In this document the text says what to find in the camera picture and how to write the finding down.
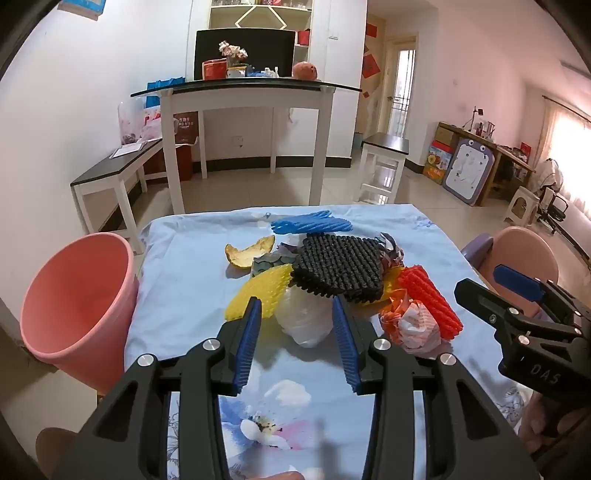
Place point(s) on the black monitor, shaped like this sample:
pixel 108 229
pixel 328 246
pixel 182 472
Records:
pixel 210 46

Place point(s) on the curled orange peel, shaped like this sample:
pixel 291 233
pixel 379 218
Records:
pixel 244 258

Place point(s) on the blue shopping bag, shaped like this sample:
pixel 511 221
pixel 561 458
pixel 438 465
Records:
pixel 159 85

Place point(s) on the light blue bin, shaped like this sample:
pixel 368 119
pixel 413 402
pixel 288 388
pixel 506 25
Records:
pixel 357 141

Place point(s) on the small red paper decoration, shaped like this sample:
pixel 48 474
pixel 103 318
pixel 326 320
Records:
pixel 371 29

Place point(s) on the black office chair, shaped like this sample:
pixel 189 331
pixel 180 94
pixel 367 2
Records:
pixel 554 207

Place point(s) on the small red box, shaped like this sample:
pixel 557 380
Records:
pixel 303 38

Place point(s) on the clear plastic bag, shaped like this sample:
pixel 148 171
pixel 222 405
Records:
pixel 138 124

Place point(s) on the pink chair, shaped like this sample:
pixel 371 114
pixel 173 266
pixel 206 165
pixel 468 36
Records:
pixel 521 249

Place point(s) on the colourful printed box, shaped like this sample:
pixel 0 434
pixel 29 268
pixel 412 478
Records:
pixel 435 164

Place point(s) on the black foam fruit net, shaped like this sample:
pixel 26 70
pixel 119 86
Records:
pixel 337 267

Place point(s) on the orange white paper wrapper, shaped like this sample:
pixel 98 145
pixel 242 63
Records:
pixel 411 327

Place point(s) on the dark red gift bag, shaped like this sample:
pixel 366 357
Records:
pixel 185 127

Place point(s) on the children's drawing board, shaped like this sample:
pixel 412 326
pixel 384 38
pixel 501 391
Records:
pixel 468 168

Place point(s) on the blue cloth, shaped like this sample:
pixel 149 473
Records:
pixel 256 71

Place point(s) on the white paper sheet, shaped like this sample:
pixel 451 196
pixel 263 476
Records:
pixel 127 151

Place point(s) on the white wall shelf cabinet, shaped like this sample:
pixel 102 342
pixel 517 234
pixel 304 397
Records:
pixel 258 18

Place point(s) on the yellow plastic wrapper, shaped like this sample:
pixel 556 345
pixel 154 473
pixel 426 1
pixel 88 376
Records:
pixel 391 281

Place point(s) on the white door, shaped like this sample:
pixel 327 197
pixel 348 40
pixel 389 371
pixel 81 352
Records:
pixel 399 83

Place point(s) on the window curtain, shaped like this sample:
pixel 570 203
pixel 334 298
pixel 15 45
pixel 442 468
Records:
pixel 572 152

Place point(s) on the small white bottles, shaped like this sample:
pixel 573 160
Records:
pixel 273 71

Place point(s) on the black top white bench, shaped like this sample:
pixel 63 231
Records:
pixel 101 170

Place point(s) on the purple chair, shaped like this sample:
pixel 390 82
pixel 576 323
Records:
pixel 475 247

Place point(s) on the beige plastic stool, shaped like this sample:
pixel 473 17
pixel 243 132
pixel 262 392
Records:
pixel 521 196

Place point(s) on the person's right hand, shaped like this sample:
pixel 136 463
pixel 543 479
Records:
pixel 531 415

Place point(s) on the pink plastic bucket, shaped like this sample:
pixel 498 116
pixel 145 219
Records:
pixel 78 314

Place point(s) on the wooden desk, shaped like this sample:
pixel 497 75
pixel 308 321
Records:
pixel 503 154

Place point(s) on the red foam fruit net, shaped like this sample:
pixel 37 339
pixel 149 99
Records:
pixel 429 295

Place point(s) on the yellow foam fruit net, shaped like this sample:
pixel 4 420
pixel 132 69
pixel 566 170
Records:
pixel 258 288

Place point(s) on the red canister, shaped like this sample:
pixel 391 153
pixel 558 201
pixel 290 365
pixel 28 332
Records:
pixel 214 70

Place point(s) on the dried flower bouquet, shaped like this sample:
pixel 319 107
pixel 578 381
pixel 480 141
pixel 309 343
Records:
pixel 231 50

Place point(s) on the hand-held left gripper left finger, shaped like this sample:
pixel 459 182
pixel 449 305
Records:
pixel 247 341

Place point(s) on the brown round stool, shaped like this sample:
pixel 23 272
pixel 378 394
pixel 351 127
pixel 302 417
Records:
pixel 53 447

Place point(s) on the reddish round fruit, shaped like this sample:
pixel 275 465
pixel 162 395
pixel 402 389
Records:
pixel 304 71

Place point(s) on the light blue floral tablecloth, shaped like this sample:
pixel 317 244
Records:
pixel 184 286

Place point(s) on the white yellow box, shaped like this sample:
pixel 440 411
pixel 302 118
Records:
pixel 236 71

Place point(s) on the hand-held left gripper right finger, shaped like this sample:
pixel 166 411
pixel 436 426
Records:
pixel 346 341

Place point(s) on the black top white stool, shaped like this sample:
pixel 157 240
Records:
pixel 385 143

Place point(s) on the white plastic bag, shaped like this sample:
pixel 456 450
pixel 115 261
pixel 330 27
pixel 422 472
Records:
pixel 304 318

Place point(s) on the grey patterned paper scrap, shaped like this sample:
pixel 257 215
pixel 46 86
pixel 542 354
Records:
pixel 277 256

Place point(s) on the white table with glass top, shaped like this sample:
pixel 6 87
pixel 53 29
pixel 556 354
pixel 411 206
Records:
pixel 244 99

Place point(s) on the blue foam fruit net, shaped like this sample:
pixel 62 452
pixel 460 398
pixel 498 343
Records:
pixel 309 224

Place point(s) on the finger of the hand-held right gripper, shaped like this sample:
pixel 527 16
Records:
pixel 517 279
pixel 480 302

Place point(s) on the large red paper decoration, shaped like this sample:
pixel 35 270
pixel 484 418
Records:
pixel 373 65

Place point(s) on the white wall socket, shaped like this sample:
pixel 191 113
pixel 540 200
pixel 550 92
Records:
pixel 238 141

